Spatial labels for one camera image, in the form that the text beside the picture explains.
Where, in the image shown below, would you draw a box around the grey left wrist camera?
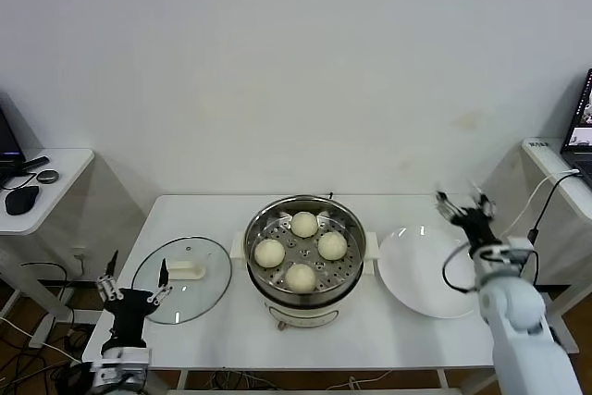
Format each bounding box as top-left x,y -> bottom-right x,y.
117,347 -> 153,368

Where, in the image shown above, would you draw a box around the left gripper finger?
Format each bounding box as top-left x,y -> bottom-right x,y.
95,250 -> 123,302
147,258 -> 173,305

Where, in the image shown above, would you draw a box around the black floor cable bundle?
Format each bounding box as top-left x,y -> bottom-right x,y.
0,320 -> 107,395

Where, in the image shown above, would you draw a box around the black stick remote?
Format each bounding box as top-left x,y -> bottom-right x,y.
8,156 -> 50,179

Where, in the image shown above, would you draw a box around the white cables under table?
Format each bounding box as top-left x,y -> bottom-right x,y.
207,369 -> 394,390

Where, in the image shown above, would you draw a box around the black socket cable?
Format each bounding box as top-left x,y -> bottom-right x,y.
20,255 -> 88,286

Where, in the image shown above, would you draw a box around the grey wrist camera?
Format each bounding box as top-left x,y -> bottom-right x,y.
117,347 -> 153,368
506,236 -> 533,263

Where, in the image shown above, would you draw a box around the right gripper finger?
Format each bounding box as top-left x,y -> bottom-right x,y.
434,190 -> 463,226
470,180 -> 497,219

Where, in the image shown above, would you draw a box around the white power cable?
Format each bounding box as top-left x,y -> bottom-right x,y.
501,170 -> 579,237

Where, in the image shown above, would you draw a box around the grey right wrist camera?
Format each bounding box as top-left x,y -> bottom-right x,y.
506,236 -> 533,263

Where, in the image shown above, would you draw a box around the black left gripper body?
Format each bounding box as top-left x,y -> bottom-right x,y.
102,288 -> 156,351

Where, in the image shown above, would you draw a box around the steel perforated steamer basket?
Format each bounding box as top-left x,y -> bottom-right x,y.
229,195 -> 381,299

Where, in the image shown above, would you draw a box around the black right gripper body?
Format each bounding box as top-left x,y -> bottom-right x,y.
455,207 -> 503,251

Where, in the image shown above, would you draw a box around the white round plate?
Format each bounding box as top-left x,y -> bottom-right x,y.
377,226 -> 482,320

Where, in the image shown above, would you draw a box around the black laptop camera views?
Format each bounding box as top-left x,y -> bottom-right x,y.
559,67 -> 592,169

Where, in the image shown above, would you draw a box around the white steamed baozi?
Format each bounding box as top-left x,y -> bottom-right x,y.
254,240 -> 286,269
316,231 -> 348,261
284,263 -> 317,294
290,211 -> 319,239

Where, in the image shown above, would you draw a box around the black laptop purple light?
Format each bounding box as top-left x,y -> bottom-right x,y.
0,103 -> 27,183

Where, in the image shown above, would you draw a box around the black cable with adapter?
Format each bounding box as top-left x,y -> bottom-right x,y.
526,172 -> 579,285

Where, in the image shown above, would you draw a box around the white side desk labelled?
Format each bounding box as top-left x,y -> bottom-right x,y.
520,136 -> 592,354

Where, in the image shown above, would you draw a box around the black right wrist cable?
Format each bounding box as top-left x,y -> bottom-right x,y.
441,240 -> 541,294

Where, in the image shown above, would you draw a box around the black computer mouse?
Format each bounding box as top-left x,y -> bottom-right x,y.
5,185 -> 41,216

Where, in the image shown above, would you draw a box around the cream electric cooker base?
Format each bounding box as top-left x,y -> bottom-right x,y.
247,265 -> 376,334

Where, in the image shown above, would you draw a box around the white table frame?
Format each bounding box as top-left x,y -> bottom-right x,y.
166,364 -> 496,395

